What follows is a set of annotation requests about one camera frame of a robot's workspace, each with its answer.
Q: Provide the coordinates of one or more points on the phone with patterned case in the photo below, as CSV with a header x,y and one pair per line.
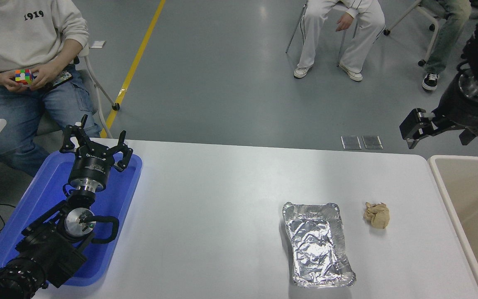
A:
x,y
62,77

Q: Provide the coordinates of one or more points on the blue plastic tray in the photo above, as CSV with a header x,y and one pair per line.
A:
x,y
44,195

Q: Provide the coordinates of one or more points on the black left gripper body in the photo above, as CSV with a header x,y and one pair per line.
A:
x,y
91,168

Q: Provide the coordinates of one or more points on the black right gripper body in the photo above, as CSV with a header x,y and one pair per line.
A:
x,y
467,114

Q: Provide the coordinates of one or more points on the colourful puzzle cube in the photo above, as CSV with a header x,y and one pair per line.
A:
x,y
22,76

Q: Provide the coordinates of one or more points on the crumpled tan paper ball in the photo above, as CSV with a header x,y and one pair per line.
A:
x,y
378,216

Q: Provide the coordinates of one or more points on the person's left forearm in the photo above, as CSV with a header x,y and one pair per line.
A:
x,y
68,54

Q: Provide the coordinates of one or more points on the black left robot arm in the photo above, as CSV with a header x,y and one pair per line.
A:
x,y
52,249

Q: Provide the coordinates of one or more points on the person's left hand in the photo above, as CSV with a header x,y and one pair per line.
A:
x,y
345,23
46,74

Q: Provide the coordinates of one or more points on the person's right hand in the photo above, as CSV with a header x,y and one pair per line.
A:
x,y
8,81

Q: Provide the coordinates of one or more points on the silver foil tray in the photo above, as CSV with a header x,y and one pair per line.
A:
x,y
315,245

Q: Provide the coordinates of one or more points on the person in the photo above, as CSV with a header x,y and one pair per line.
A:
x,y
359,37
450,25
23,37

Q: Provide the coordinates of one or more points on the white wheeled chair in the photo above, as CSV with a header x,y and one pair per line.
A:
x,y
405,15

